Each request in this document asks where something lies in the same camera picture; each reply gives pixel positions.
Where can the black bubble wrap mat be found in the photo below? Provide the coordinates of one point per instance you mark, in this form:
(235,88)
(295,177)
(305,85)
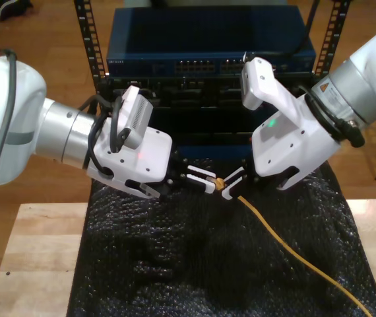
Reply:
(207,264)

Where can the black rack server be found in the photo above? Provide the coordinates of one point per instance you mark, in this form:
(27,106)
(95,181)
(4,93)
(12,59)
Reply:
(191,92)

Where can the blue rack base plate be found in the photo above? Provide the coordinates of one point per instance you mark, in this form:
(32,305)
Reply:
(214,152)

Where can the black perforated rack post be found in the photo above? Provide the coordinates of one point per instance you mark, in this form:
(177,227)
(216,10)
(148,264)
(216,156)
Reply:
(86,38)
(336,36)

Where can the blue network switch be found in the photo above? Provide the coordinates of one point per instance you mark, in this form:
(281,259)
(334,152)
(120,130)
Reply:
(191,33)

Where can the dark sneaker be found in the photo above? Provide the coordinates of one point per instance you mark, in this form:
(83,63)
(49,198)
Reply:
(10,8)

